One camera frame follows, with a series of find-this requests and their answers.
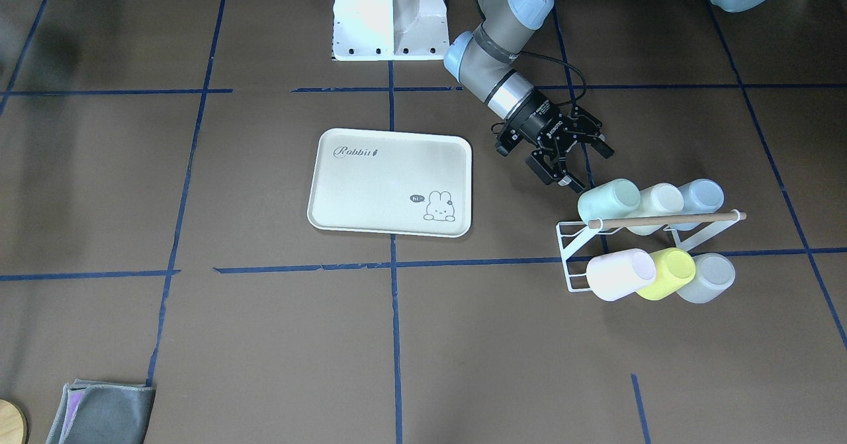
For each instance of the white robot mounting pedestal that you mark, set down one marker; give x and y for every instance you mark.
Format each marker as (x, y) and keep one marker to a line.
(389, 30)

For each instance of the blue cup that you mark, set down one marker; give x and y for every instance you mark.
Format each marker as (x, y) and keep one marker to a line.
(702, 196)

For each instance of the pink cup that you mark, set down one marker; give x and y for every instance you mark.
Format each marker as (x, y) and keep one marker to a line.
(618, 274)

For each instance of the green cup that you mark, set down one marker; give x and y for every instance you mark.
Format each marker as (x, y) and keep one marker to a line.
(610, 201)

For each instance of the grey cup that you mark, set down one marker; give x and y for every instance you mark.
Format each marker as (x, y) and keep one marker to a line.
(714, 273)

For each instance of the yellow cup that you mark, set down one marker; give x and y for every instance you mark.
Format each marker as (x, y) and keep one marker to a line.
(674, 269)

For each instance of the cream cup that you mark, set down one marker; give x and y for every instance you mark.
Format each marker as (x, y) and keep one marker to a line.
(663, 199)

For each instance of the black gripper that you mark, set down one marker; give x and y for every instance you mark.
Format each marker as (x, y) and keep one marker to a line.
(537, 120)

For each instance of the folded grey cloth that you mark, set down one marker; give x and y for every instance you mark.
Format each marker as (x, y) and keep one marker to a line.
(92, 411)

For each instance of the beige rabbit tray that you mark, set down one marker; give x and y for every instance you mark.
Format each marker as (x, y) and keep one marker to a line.
(399, 183)

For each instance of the wooden mug tree stand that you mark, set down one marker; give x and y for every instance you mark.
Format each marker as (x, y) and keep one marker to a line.
(14, 427)

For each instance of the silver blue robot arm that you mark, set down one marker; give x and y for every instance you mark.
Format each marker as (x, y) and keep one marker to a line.
(482, 62)

